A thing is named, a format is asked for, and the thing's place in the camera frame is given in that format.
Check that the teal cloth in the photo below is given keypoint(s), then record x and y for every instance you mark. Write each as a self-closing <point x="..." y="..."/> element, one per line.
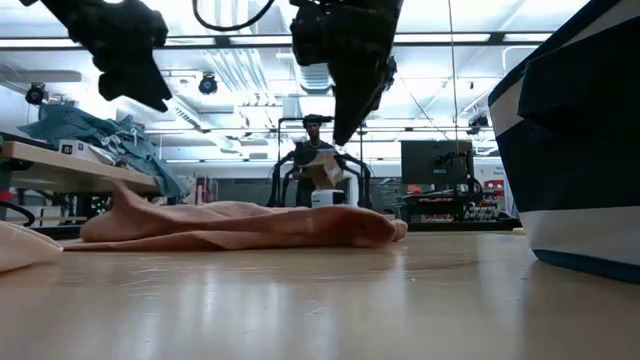
<point x="75" y="125"/>

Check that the black monitor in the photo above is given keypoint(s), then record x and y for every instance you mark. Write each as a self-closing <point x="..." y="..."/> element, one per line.
<point x="435" y="165"/>

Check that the wooden workbench grey frame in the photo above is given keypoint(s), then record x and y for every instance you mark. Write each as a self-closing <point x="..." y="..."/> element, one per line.
<point x="75" y="172"/>

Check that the low cluttered shelf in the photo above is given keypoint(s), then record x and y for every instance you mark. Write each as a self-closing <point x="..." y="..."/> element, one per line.
<point x="450" y="210"/>

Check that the yellow checked towel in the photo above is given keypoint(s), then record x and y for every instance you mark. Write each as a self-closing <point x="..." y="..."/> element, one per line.
<point x="25" y="245"/>

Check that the white cardboard box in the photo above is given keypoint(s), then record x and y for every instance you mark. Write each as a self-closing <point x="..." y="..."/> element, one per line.
<point x="80" y="149"/>

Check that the pink towel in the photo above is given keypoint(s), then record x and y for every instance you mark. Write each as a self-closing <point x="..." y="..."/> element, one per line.
<point x="225" y="225"/>

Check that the black overhead bar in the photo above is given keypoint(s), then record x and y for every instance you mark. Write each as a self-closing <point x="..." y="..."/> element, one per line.
<point x="225" y="41"/>

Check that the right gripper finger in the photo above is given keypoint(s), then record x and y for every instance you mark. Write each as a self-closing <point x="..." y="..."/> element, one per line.
<point x="352" y="100"/>
<point x="381" y="80"/>

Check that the small white screen device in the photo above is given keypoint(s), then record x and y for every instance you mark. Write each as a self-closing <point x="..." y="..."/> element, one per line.
<point x="327" y="199"/>

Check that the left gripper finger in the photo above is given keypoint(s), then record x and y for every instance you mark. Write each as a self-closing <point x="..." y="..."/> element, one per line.
<point x="135" y="82"/>

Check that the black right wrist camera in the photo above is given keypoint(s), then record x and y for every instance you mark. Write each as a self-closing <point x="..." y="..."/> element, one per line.
<point x="310" y="35"/>

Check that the person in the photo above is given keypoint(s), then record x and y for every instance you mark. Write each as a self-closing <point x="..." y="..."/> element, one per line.
<point x="312" y="130"/>

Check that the brown cardboard piece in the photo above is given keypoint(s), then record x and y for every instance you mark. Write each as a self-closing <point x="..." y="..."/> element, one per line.
<point x="327" y="170"/>

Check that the navy fabric bin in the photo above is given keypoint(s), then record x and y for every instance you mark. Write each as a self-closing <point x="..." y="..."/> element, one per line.
<point x="580" y="150"/>

